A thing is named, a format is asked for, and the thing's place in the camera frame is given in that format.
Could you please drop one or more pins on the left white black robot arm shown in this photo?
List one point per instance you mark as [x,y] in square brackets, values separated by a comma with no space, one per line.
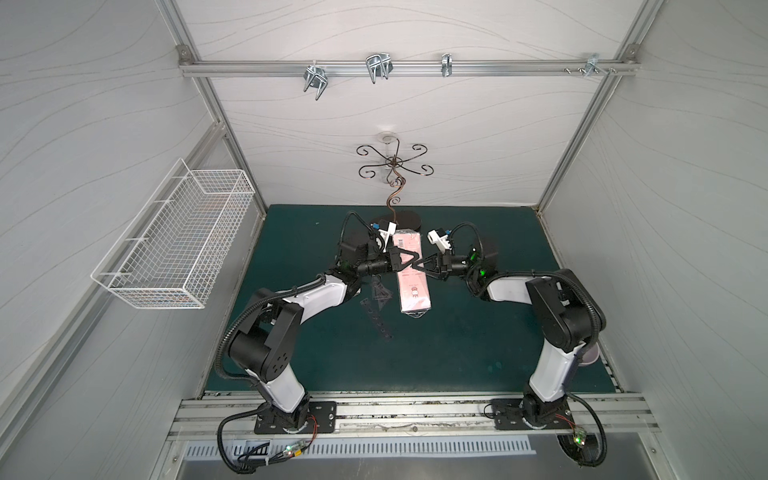
[259,345]

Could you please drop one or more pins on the white vent strip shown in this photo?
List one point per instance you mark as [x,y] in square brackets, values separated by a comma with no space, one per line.
[380,447]

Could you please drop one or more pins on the aluminium cross rail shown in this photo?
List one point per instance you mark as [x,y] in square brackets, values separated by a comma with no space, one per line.
[401,68]

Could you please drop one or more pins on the brown metal hook stand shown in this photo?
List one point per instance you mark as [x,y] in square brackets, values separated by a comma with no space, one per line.
[394,166]

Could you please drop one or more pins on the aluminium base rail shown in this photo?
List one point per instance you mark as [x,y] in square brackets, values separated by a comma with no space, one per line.
[361,415]

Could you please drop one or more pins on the metal clamp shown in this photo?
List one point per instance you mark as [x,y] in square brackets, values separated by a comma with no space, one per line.
[446,65]
[315,77]
[591,67]
[379,65]

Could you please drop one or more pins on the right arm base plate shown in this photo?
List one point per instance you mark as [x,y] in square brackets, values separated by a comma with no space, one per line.
[527,413]

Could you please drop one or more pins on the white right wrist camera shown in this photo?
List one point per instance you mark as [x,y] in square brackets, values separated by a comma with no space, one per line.
[439,239]

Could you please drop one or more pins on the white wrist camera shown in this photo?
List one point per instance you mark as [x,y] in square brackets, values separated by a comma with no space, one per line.
[439,239]
[384,232]

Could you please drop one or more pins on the pink package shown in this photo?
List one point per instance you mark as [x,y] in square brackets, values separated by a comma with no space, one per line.
[415,300]

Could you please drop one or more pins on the dark triangle set square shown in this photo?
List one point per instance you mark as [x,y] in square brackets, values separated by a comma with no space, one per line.
[380,293]

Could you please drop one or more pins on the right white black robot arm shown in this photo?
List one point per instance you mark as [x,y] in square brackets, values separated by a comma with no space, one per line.
[567,314]

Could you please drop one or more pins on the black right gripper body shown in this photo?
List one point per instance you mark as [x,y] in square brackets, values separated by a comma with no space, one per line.
[442,262]

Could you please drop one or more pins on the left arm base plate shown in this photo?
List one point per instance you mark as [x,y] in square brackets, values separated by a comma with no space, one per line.
[309,416]

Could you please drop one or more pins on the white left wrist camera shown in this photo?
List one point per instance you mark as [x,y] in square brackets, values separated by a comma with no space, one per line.
[384,232]

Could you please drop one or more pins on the white wire basket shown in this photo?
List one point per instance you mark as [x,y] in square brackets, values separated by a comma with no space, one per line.
[170,254]

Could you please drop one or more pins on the lilac bowl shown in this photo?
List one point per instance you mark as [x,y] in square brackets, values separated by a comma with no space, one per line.
[590,356]

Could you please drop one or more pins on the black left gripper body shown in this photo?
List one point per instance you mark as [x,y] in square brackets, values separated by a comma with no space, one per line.
[393,261]

